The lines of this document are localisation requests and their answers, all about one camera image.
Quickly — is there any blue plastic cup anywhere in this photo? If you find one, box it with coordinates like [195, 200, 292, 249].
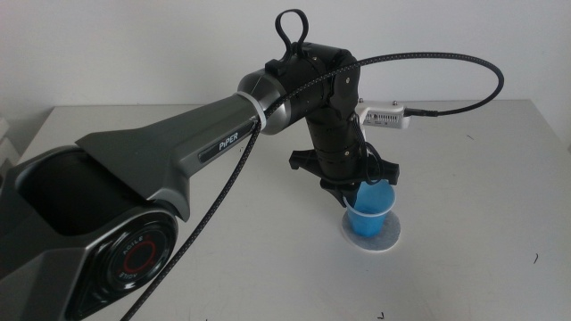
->
[342, 180, 397, 240]

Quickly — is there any round grey cup mat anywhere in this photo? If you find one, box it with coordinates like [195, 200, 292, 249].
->
[341, 209, 401, 254]

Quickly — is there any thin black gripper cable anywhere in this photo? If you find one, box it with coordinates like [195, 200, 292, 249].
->
[350, 113, 385, 185]

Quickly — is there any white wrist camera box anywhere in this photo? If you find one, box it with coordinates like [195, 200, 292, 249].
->
[355, 98, 412, 135]

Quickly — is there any black braided camera cable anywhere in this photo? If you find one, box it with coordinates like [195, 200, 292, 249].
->
[119, 52, 506, 321]

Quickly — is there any black looped cable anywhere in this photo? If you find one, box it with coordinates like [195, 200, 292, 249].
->
[274, 8, 310, 62]

